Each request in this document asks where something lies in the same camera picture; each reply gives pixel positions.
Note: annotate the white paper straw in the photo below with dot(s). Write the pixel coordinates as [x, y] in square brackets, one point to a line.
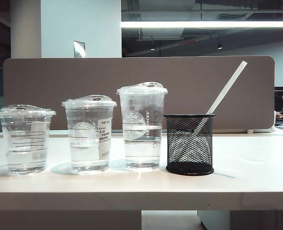
[227, 88]

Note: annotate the large clear plastic cup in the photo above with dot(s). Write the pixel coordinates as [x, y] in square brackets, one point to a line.
[141, 148]

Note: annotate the medium clear plastic cup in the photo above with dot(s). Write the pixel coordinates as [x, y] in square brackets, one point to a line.
[83, 143]

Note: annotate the small clear plastic cup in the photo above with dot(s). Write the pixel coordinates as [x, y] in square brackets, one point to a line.
[26, 143]

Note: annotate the black mesh pen holder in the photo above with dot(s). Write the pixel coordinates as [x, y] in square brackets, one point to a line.
[179, 169]

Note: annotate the red illuminated sign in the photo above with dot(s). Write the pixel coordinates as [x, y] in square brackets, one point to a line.
[186, 43]

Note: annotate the brown desk partition panel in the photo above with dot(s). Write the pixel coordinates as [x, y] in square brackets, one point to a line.
[59, 79]

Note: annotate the paper sign on pillar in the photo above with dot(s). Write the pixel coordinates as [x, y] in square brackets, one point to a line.
[79, 49]

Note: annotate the white ceiling light strip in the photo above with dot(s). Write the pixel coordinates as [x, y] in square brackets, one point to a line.
[203, 24]

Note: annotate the white partition clamp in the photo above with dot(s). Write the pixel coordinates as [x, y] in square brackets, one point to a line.
[250, 131]

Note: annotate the black monitor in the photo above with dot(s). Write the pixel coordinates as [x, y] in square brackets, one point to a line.
[279, 100]

